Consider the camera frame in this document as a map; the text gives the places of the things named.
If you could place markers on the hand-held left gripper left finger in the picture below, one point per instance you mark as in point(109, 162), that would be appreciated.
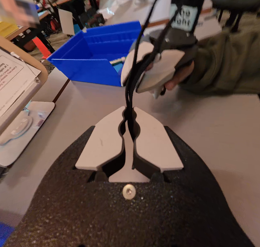
point(101, 141)

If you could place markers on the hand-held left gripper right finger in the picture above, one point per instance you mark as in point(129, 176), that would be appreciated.
point(156, 145)

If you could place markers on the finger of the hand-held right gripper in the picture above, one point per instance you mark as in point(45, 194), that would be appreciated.
point(162, 72)
point(140, 50)

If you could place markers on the person's right forearm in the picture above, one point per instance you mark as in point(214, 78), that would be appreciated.
point(223, 64)

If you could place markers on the person's right hand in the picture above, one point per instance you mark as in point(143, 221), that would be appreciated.
point(180, 76)

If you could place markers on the white green marker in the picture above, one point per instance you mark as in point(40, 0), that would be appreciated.
point(117, 61)

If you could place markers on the clear plastic bag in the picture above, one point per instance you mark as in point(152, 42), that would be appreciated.
point(115, 5)

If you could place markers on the blue plastic bin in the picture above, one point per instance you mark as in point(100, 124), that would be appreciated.
point(5, 232)
point(81, 70)

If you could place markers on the white stand base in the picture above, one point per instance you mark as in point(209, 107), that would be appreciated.
point(44, 108)

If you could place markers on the white board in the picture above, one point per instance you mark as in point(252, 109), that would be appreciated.
point(66, 22)

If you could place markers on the wooden background table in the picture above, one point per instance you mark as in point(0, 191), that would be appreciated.
point(67, 0)

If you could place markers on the brown clipboard stand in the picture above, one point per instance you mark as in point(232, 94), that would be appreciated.
point(39, 66)

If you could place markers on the orange cone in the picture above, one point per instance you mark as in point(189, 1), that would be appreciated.
point(41, 47)

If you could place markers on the printed instruction sheet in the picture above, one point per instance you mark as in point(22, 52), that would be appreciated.
point(12, 72)

